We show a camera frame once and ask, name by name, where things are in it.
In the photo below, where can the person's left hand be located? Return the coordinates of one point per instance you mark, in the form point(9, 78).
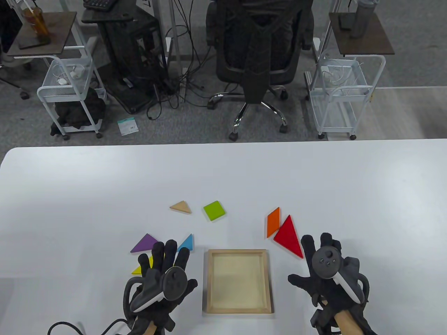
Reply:
point(159, 254)

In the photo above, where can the person's right hand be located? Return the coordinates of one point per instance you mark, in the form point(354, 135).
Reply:
point(306, 249)

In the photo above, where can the purple triangle tangram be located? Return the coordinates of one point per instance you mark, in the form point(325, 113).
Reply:
point(145, 243)

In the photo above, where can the red large triangle tangram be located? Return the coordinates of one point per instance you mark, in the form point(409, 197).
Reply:
point(288, 237)

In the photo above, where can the yellow large triangle tangram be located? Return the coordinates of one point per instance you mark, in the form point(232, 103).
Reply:
point(138, 270)

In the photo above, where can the blue small triangle tangram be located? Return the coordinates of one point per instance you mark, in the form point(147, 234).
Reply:
point(187, 244)

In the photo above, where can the orange parallelogram tangram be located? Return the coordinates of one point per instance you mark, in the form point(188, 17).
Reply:
point(273, 222)

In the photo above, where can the natural wood triangle tangram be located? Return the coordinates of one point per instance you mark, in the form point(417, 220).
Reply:
point(182, 207)

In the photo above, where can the green square tangram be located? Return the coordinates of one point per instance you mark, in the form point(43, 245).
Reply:
point(214, 210)

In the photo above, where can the wooden square tray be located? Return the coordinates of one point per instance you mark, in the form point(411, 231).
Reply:
point(237, 279)

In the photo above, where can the person's left forearm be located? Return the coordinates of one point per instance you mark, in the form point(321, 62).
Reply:
point(150, 329)

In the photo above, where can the person's right forearm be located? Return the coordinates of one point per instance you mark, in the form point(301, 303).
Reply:
point(344, 322)

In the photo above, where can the white packet teal edge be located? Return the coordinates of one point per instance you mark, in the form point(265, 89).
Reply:
point(127, 127)

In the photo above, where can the black bag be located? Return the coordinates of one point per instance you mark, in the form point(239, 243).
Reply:
point(75, 111)

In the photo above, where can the white charger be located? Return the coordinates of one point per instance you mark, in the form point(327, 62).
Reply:
point(75, 74)

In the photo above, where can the black mesh office chair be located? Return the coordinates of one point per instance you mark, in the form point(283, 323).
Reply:
point(258, 52)

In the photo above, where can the black computer tower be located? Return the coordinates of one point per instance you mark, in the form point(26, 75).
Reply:
point(122, 52)

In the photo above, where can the black chair base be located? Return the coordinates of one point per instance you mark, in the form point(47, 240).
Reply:
point(24, 94)

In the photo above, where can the white desk leg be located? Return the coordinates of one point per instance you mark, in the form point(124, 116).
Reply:
point(175, 35)

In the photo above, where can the brown side table top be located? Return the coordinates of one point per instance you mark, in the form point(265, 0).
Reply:
point(373, 38)
point(59, 31)

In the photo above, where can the small black device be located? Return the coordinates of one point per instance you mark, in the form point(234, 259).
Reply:
point(345, 21)

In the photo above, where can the grey metal bottle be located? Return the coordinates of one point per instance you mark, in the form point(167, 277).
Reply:
point(361, 21)

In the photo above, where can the dark desk top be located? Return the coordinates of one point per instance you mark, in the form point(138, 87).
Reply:
point(104, 15)

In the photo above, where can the black phone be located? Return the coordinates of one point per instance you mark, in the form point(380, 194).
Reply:
point(28, 45)

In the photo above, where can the black keyboard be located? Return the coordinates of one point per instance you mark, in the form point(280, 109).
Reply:
point(99, 4)

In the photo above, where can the amber drink cup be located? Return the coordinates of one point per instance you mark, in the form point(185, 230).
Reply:
point(39, 24)

